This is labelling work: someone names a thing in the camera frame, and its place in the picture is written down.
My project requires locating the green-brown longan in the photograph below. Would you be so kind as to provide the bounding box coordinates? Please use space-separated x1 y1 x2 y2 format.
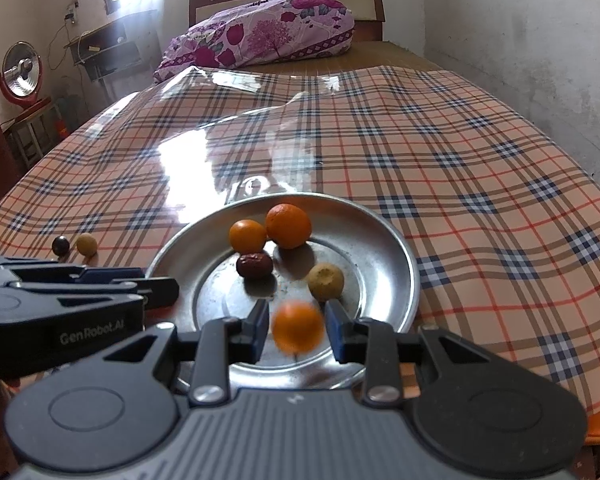
76 233 98 258

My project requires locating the small orange kumquat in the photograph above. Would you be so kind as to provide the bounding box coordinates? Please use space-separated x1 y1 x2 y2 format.
271 301 325 354

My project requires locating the yellow-brown longan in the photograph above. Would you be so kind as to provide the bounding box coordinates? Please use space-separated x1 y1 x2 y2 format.
306 263 344 302

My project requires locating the dried red jujube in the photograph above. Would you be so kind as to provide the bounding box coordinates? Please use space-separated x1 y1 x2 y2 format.
236 252 273 280

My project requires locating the oval orange kumquat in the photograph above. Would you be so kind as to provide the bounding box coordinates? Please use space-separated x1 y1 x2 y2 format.
228 219 268 255

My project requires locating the large orange tangerine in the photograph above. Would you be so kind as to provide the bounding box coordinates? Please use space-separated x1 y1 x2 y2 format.
265 203 312 249

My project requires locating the dark purple grape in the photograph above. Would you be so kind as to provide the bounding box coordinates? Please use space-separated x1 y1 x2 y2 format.
52 235 71 258

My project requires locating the round metal plate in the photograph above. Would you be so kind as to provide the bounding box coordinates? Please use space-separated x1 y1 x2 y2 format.
144 192 422 392

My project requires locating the small wooden stool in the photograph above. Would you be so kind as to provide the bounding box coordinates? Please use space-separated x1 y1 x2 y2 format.
5 101 62 169

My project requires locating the red spray can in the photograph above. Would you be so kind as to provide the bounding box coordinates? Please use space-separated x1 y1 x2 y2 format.
55 119 70 140

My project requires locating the plaid plastic tablecloth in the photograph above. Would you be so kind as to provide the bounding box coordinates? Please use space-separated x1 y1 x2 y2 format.
0 66 600 413

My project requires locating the red electric heater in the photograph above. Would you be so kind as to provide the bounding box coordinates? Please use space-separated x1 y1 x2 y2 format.
0 41 47 110

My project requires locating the metal shelf desk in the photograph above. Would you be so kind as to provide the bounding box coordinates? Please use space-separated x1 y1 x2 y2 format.
66 11 161 103

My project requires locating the woven bamboo bed mat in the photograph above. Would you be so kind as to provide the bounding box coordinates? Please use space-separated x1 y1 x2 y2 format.
242 41 440 76

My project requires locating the purple floral folded quilt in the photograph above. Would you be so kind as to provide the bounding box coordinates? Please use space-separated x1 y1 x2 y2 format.
154 0 355 84

